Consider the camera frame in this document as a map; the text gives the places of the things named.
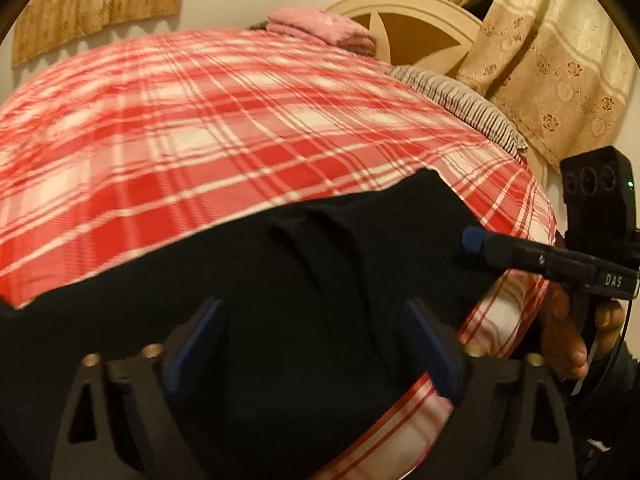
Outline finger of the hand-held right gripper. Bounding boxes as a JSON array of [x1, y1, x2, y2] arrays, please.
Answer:
[[462, 227, 599, 287]]

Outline person's right hand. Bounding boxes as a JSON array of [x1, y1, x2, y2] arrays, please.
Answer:
[[540, 280, 627, 381]]

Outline black pants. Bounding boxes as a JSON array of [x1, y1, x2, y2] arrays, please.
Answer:
[[0, 167, 502, 480]]

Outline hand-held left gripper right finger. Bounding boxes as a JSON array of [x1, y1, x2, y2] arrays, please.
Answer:
[[404, 297, 577, 480]]

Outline beige floral window curtain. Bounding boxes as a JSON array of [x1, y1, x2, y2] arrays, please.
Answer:
[[10, 0, 189, 69]]

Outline striped pillow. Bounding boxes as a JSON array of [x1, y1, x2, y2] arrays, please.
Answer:
[[386, 65, 531, 162]]

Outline pink folded blanket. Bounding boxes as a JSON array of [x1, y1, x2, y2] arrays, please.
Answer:
[[266, 7, 377, 54]]

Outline beige wooden headboard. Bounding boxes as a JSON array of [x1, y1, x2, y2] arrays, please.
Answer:
[[325, 0, 487, 97]]

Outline red plaid bed sheet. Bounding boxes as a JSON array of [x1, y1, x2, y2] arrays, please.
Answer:
[[0, 27, 559, 480]]

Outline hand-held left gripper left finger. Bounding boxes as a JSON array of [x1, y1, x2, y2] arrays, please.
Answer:
[[50, 297, 224, 480]]

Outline beige floral long curtain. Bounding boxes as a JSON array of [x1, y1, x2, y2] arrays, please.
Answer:
[[382, 0, 640, 175]]

